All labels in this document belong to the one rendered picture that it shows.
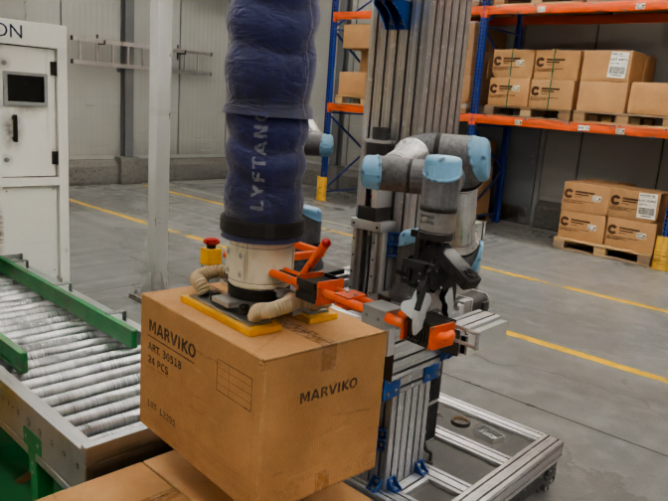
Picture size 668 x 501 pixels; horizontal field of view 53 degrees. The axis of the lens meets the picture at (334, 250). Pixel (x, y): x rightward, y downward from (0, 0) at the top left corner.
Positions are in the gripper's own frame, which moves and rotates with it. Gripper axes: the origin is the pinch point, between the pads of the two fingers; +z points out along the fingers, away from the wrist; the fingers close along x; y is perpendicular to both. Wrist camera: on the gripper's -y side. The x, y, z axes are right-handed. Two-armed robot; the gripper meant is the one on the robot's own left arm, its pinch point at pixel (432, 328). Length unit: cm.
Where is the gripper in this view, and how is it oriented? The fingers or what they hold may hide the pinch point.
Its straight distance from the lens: 142.9
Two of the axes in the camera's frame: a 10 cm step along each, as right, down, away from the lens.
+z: -0.7, 9.7, 2.3
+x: -7.4, 1.0, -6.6
